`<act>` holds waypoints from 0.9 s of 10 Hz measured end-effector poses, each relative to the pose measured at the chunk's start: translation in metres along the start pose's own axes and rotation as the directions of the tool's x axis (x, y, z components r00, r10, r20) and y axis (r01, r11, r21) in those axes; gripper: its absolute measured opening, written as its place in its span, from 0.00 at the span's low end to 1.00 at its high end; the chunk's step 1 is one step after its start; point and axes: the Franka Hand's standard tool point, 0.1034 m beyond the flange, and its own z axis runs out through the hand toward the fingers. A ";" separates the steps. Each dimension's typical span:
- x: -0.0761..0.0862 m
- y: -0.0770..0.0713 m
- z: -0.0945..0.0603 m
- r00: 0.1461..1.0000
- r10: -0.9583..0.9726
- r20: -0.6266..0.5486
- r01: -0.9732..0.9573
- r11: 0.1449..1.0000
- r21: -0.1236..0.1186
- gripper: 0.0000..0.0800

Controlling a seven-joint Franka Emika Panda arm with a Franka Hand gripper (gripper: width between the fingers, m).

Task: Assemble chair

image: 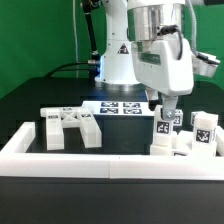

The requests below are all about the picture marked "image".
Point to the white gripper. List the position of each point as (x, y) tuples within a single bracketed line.
[(157, 67)]

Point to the white chair seat part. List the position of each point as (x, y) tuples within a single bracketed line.
[(180, 144)]

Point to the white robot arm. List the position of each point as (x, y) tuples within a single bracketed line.
[(129, 21)]

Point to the white tagged cube left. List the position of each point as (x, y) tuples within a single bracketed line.
[(178, 117)]

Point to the white tagged cube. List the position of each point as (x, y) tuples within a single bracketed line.
[(193, 115), (178, 117)]

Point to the white tagged cube right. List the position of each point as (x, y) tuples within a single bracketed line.
[(193, 115)]

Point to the white marker sheet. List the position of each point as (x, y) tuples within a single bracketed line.
[(118, 108)]

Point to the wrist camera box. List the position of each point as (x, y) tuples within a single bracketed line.
[(205, 64)]

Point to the white chair back frame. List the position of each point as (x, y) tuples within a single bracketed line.
[(59, 118)]

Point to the white U-shaped fence frame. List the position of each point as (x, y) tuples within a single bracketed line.
[(16, 161)]

